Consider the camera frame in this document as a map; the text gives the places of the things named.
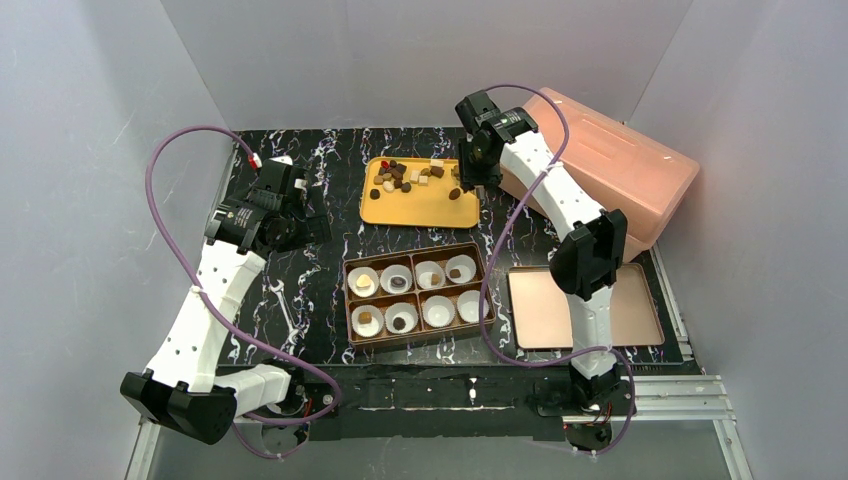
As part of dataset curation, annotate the cream white chocolate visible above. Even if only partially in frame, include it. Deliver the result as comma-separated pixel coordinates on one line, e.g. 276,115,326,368
356,274,372,290

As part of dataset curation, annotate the rose gold box lid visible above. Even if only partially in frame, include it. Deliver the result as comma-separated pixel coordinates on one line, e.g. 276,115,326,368
507,263,665,350

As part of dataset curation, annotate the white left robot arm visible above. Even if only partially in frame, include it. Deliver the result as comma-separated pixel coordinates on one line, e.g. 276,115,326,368
120,156,331,445

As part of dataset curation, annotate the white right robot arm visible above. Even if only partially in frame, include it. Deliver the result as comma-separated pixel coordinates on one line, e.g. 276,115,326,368
455,90,628,407

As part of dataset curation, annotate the brown chocolate box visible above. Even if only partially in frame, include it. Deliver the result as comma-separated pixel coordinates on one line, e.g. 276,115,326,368
342,242,496,350

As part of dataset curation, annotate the orange plastic tray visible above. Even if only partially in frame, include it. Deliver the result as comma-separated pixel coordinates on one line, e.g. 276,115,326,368
359,157,480,229

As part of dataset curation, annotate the white paper cup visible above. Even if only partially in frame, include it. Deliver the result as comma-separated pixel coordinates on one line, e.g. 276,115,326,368
457,290,490,324
380,264,413,295
422,295,456,329
347,267,379,298
385,302,418,335
351,305,384,338
445,254,477,284
415,261,446,290

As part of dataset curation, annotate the pink plastic storage case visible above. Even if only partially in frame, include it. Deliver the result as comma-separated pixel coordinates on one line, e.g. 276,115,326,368
524,88,700,262

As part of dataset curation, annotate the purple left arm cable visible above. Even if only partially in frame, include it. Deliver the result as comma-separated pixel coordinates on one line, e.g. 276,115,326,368
144,125,342,461

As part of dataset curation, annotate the aluminium frame rail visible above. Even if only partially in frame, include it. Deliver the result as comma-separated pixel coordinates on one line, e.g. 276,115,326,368
125,374,757,480

